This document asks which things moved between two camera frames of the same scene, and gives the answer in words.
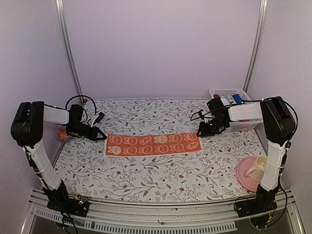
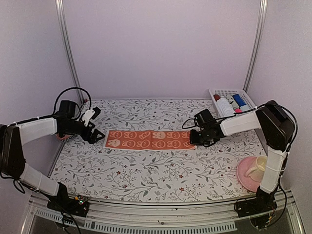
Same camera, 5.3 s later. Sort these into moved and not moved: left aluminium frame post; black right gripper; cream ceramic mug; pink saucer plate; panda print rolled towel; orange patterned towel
Moved: black right gripper; orange patterned towel
Not moved: pink saucer plate; cream ceramic mug; left aluminium frame post; panda print rolled towel
